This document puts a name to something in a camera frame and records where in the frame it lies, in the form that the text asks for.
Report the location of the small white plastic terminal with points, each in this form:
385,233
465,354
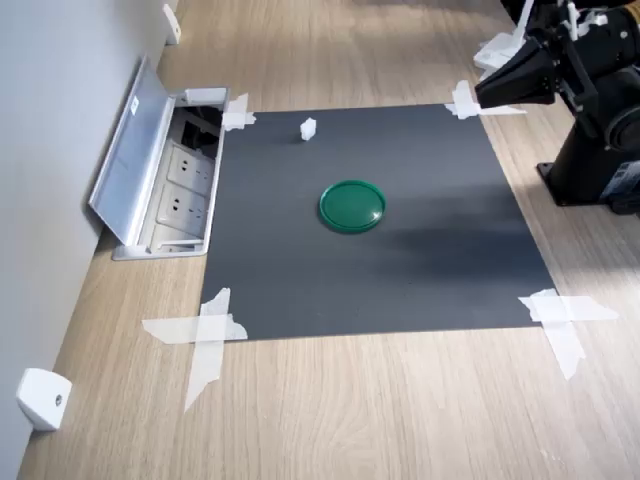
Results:
308,130

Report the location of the round green lid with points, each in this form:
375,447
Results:
352,206

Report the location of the white tape strip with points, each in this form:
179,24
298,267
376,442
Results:
237,117
205,370
170,330
567,350
585,309
462,102

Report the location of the dark grey mat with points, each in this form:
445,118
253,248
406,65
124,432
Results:
300,280

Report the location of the white plastic mount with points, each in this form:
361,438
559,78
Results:
496,50

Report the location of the white partition bracket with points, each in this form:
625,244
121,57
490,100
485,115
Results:
171,25
40,400

